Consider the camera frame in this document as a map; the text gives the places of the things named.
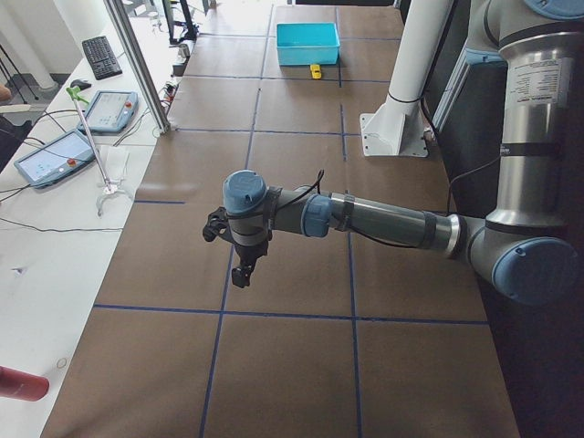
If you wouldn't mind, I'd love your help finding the yellow beetle toy car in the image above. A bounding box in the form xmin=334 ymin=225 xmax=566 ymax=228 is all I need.
xmin=309 ymin=64 xmax=322 ymax=80

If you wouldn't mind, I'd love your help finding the black keyboard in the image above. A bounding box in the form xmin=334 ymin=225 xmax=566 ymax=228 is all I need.
xmin=82 ymin=36 xmax=122 ymax=80

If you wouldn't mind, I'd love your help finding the near teach pendant tablet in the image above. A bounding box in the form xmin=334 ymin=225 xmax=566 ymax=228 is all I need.
xmin=14 ymin=130 xmax=95 ymax=189

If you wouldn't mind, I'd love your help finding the grabber stick green handle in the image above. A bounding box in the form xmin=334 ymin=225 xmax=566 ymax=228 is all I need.
xmin=66 ymin=87 xmax=134 ymax=217

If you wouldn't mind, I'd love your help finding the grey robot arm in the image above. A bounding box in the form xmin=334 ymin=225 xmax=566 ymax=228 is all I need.
xmin=203 ymin=1 xmax=583 ymax=305

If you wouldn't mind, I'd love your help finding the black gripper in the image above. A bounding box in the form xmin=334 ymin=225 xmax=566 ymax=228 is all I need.
xmin=231 ymin=241 xmax=269 ymax=287

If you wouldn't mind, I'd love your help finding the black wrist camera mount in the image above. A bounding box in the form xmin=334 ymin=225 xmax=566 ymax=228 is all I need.
xmin=202 ymin=206 xmax=233 ymax=243

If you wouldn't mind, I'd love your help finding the white pedestal column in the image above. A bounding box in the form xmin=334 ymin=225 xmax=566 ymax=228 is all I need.
xmin=360 ymin=0 xmax=454 ymax=158

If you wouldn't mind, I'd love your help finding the seated person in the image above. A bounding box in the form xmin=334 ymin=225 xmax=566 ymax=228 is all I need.
xmin=0 ymin=81 xmax=33 ymax=174

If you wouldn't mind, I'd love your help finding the aluminium frame post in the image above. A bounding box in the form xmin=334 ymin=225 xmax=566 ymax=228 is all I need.
xmin=103 ymin=0 xmax=171 ymax=134

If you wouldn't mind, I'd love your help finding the black computer mouse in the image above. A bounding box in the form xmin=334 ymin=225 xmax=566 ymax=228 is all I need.
xmin=69 ymin=79 xmax=92 ymax=90

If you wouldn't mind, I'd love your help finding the turquoise plastic bin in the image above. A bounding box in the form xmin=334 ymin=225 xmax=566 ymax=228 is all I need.
xmin=276 ymin=22 xmax=340 ymax=67

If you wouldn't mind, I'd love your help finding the far teach pendant tablet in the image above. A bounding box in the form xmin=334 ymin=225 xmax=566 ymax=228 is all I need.
xmin=84 ymin=90 xmax=139 ymax=135

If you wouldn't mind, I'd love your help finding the red cylinder bottle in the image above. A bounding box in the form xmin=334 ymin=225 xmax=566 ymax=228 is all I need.
xmin=1 ymin=366 xmax=49 ymax=402

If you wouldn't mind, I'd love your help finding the teach pendant tablet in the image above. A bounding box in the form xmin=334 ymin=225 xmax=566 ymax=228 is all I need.
xmin=14 ymin=130 xmax=95 ymax=189
xmin=84 ymin=90 xmax=139 ymax=135

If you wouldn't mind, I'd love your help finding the small metal cup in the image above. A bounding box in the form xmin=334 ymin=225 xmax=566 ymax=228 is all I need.
xmin=177 ymin=44 xmax=191 ymax=59

